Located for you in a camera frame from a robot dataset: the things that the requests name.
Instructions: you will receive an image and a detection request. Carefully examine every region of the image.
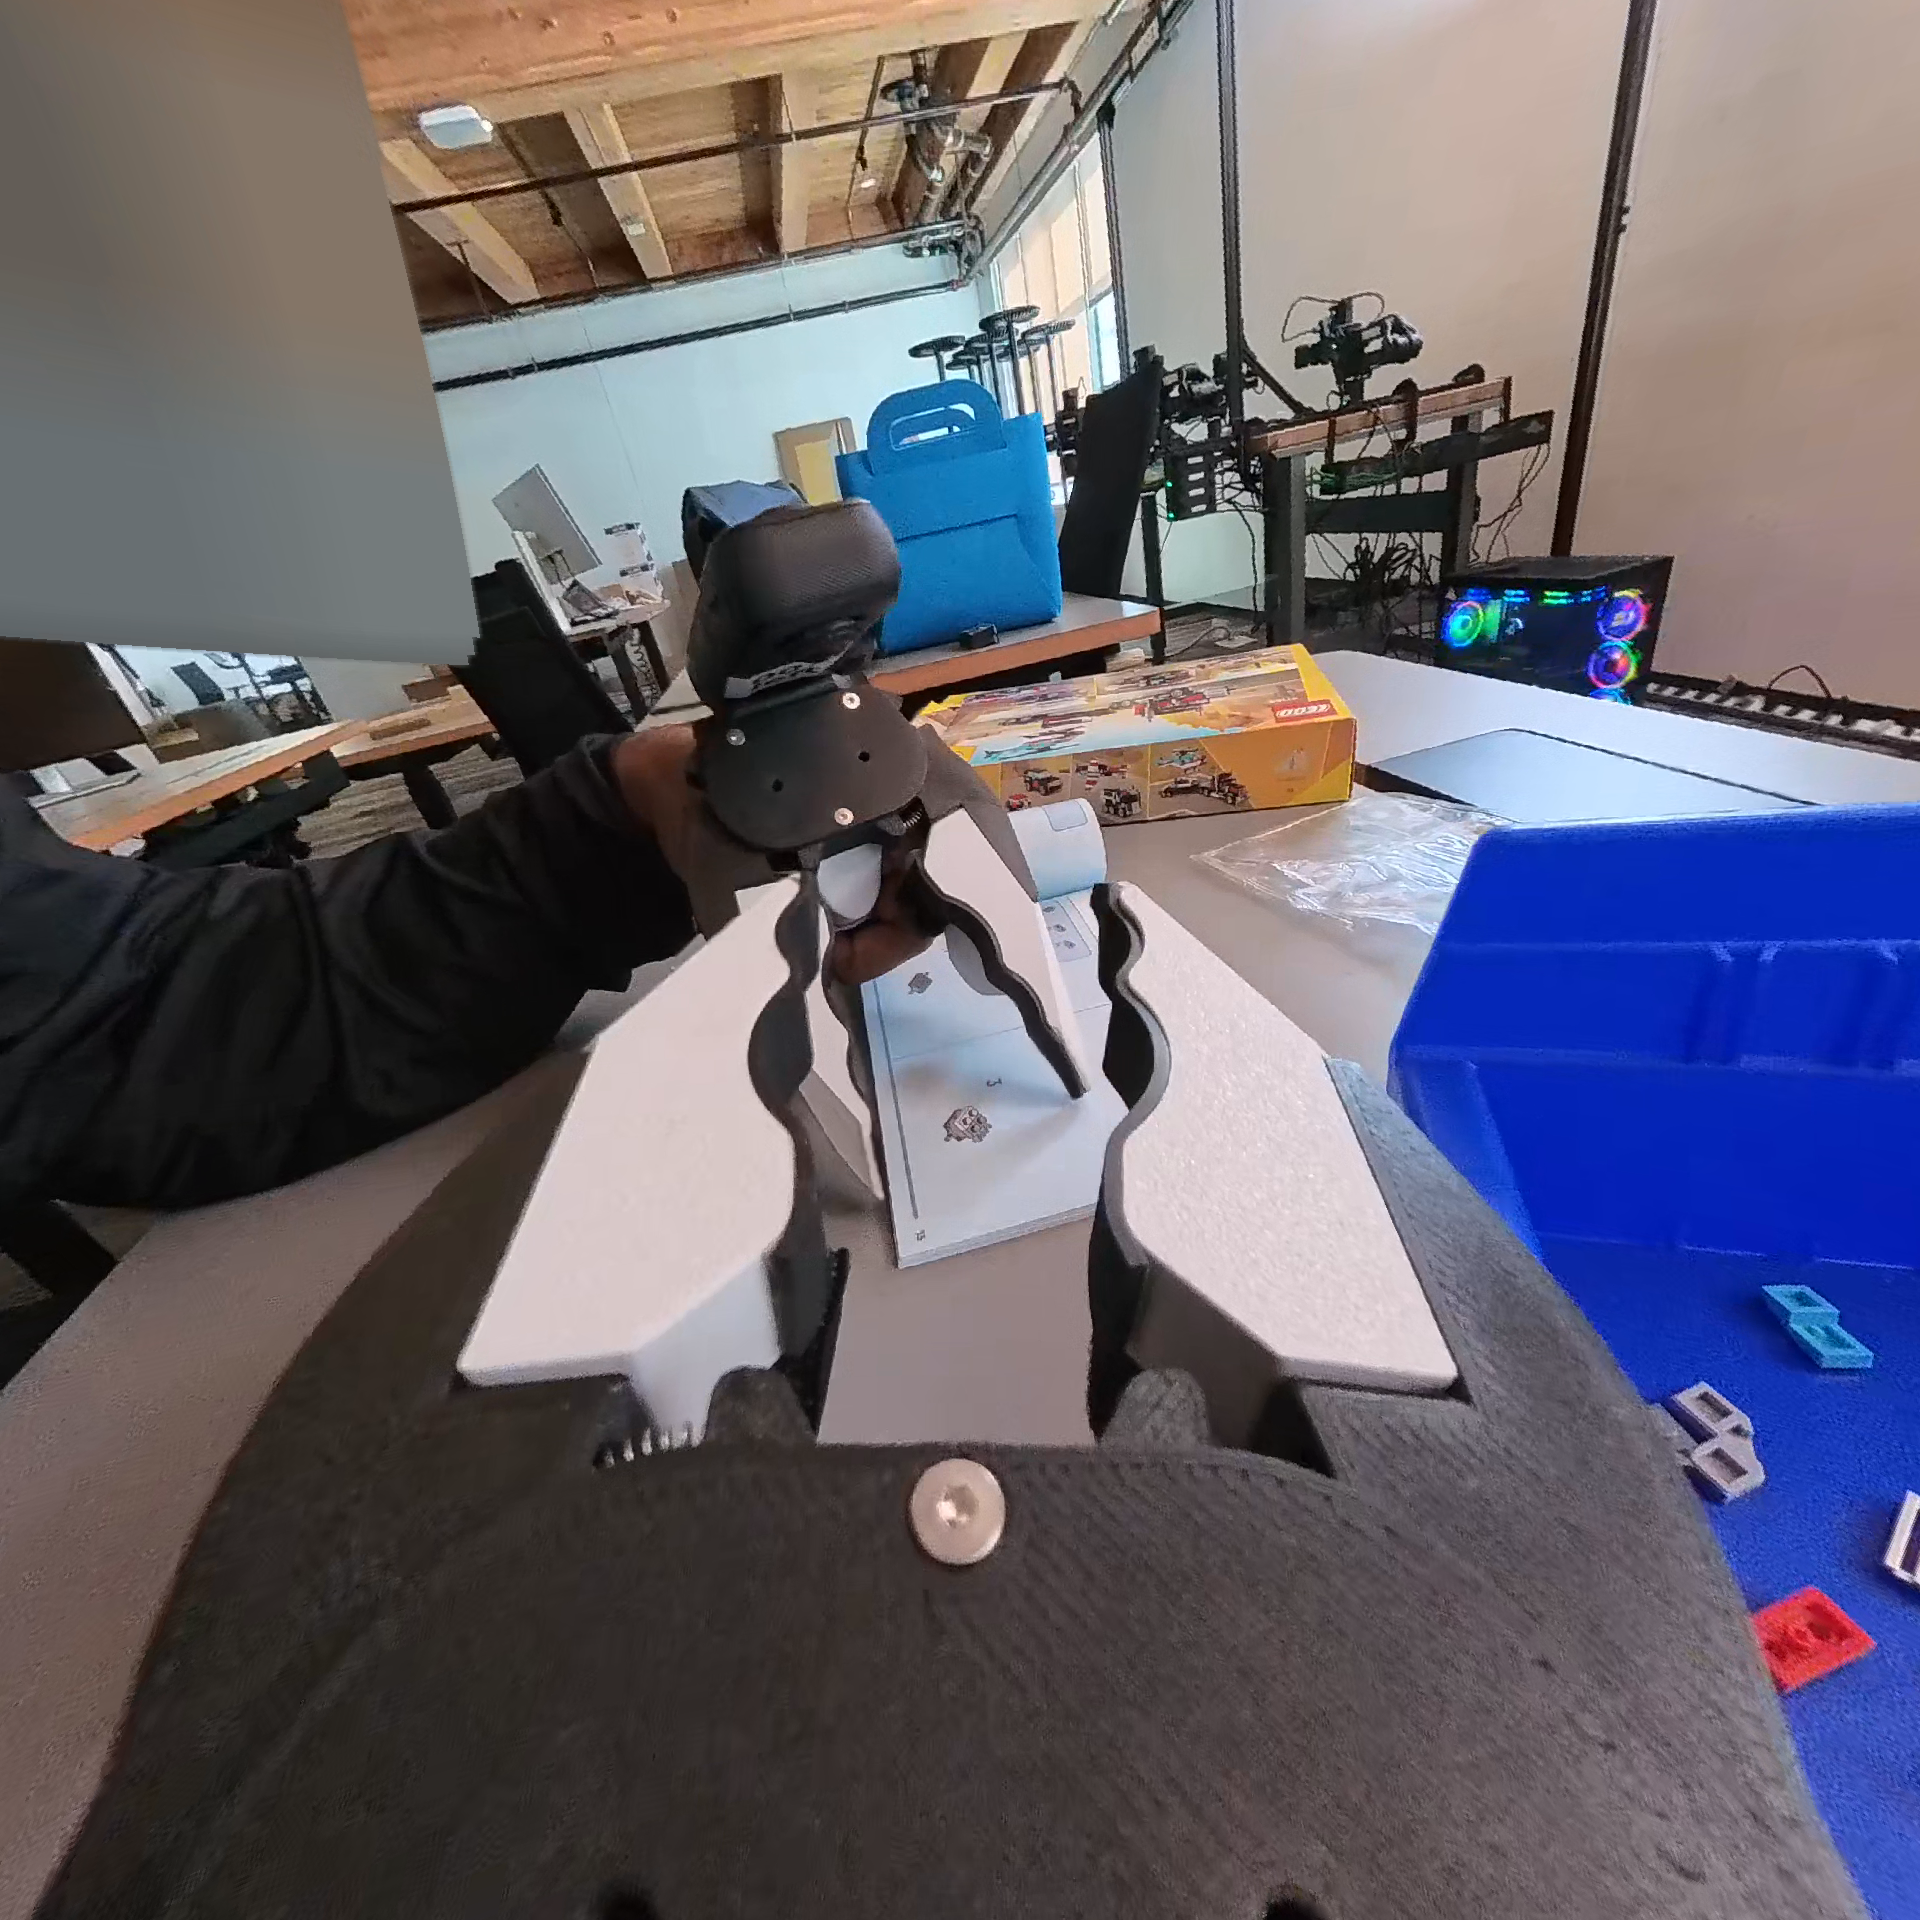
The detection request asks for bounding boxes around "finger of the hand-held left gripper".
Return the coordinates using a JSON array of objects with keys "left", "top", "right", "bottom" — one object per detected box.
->
[
  {"left": 810, "top": 961, "right": 889, "bottom": 1205},
  {"left": 897, "top": 748, "right": 1087, "bottom": 1106}
]

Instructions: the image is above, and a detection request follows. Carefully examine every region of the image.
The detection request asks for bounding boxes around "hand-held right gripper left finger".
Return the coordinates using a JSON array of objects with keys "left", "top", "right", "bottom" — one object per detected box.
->
[{"left": 455, "top": 876, "right": 854, "bottom": 1449}]

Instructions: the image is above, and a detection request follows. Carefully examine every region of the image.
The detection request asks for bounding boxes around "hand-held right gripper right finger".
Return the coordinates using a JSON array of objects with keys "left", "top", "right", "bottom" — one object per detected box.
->
[{"left": 1083, "top": 881, "right": 1462, "bottom": 1449}]

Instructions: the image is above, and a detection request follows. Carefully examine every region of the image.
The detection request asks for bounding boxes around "toy instruction booklet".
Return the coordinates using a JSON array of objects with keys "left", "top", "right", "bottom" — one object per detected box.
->
[{"left": 858, "top": 798, "right": 1130, "bottom": 1272}]

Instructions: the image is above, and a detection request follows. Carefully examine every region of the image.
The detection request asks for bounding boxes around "blue plastic bin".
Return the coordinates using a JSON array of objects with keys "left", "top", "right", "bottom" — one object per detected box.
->
[{"left": 1389, "top": 800, "right": 1920, "bottom": 1920}]

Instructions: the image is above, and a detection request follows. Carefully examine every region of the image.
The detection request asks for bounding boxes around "person's left forearm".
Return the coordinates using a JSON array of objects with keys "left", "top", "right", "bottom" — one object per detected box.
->
[{"left": 0, "top": 736, "right": 708, "bottom": 1219}]

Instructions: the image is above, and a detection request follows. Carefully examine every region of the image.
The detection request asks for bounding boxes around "grey office desk wood edge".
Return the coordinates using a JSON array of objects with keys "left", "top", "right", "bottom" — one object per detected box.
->
[{"left": 652, "top": 589, "right": 1170, "bottom": 723}]

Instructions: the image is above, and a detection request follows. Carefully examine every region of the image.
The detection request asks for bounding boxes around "standing desk with equipment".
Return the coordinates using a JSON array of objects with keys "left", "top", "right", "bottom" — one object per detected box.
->
[{"left": 1160, "top": 369, "right": 1557, "bottom": 654}]

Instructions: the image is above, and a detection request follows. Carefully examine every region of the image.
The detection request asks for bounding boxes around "wooden office desk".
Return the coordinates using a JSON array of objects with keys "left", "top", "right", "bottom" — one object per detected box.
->
[{"left": 28, "top": 682, "right": 504, "bottom": 859}]

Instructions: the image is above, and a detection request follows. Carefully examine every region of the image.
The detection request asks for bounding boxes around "person's left hand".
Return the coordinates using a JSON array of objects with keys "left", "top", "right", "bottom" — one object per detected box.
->
[{"left": 607, "top": 725, "right": 944, "bottom": 983}]

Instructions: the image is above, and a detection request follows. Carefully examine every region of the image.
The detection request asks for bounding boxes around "navy backpack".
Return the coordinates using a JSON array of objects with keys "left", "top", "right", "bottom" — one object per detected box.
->
[{"left": 678, "top": 481, "right": 811, "bottom": 580}]

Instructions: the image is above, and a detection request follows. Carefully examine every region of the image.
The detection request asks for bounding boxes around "cardboard panel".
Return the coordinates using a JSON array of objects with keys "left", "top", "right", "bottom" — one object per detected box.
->
[{"left": 773, "top": 417, "right": 862, "bottom": 503}]

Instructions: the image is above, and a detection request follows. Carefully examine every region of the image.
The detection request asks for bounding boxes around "blue felt tote bag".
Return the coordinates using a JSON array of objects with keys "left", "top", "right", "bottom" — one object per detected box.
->
[{"left": 834, "top": 379, "right": 1067, "bottom": 657}]

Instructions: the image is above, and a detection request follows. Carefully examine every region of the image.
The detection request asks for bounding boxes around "yellow toy brick box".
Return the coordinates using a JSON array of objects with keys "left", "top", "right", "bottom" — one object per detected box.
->
[{"left": 913, "top": 645, "right": 1359, "bottom": 828}]

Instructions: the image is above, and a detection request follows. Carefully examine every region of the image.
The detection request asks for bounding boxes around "silver computer monitor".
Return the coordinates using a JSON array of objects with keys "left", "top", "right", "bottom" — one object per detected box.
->
[{"left": 494, "top": 464, "right": 606, "bottom": 589}]

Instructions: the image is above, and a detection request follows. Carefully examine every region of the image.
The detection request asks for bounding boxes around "group of black bar stools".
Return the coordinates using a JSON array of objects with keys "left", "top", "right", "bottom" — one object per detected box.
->
[{"left": 909, "top": 305, "right": 1083, "bottom": 391}]

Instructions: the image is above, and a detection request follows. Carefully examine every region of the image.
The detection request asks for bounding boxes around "clear plastic bag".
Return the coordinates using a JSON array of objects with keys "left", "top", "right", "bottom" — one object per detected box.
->
[{"left": 1192, "top": 796, "right": 1502, "bottom": 932}]

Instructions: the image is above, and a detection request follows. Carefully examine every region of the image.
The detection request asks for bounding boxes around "tall office window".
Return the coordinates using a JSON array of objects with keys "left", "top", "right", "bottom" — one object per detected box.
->
[{"left": 980, "top": 140, "right": 1128, "bottom": 369}]

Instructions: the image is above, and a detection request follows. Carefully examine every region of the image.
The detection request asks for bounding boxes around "white table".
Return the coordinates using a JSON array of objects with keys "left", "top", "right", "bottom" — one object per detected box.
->
[{"left": 1304, "top": 645, "right": 1920, "bottom": 828}]

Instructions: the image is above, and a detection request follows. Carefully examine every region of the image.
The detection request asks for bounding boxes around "pile of small toy bricks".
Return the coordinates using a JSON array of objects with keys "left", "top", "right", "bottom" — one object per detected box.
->
[{"left": 1657, "top": 1282, "right": 1920, "bottom": 1698}]

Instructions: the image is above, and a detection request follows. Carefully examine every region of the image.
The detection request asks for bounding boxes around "computer case with rainbow fans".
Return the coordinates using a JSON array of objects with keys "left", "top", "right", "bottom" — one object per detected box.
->
[{"left": 1438, "top": 555, "right": 1676, "bottom": 704}]

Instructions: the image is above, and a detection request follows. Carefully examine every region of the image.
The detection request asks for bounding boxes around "dark monitor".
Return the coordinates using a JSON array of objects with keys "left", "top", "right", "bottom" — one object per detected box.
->
[{"left": 0, "top": 636, "right": 160, "bottom": 776}]

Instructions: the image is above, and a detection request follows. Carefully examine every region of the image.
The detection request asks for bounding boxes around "black camera rig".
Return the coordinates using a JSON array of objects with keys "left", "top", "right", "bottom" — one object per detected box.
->
[{"left": 1282, "top": 294, "right": 1427, "bottom": 406}]

